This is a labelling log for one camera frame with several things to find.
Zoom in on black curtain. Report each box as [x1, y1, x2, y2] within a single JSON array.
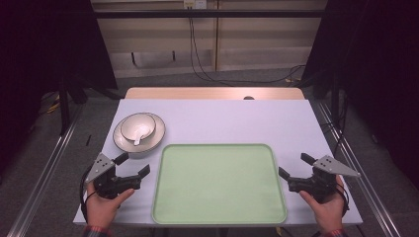
[[300, 0, 419, 191], [0, 0, 119, 179]]

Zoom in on white wall socket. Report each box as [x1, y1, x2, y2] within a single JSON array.
[[183, 0, 209, 10]]

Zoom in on black floor cable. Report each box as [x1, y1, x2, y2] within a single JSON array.
[[319, 120, 348, 156]]

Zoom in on white table cover board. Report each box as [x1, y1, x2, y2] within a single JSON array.
[[72, 98, 364, 228]]

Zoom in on person's left hand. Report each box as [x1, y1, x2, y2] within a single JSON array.
[[84, 182, 136, 229]]

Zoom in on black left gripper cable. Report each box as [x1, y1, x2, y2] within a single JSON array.
[[79, 163, 99, 223]]

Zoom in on person's right hand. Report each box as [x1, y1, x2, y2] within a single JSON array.
[[298, 175, 347, 232]]

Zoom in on white plate with dark rim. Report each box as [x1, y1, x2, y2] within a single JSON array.
[[112, 112, 167, 154]]

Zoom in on light green tray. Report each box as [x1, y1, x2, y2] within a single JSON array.
[[150, 143, 289, 226]]

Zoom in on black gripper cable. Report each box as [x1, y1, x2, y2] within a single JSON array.
[[79, 163, 99, 223], [335, 183, 351, 217]]

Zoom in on wooden table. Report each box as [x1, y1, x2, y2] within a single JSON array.
[[125, 86, 306, 101]]

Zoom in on white bowl with dark rim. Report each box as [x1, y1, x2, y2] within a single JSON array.
[[120, 113, 157, 143]]

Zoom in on black horizontal bar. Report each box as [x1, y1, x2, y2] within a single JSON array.
[[93, 9, 325, 20]]

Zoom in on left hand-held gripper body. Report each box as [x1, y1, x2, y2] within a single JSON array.
[[84, 152, 142, 200]]

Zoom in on yellow floor cable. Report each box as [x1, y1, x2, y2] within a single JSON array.
[[44, 94, 62, 116]]

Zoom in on black wall cable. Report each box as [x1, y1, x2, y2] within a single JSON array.
[[188, 16, 306, 85]]

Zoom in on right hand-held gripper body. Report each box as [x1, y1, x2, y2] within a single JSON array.
[[288, 154, 362, 202]]

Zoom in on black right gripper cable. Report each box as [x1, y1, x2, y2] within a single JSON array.
[[335, 183, 351, 217]]

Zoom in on aluminium floor rail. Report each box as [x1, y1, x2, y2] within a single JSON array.
[[317, 102, 403, 237], [6, 102, 85, 237]]

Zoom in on white ceramic spoon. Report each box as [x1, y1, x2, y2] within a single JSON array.
[[132, 125, 154, 147]]

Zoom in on black metal stand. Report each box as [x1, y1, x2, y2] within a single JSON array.
[[58, 77, 72, 136]]

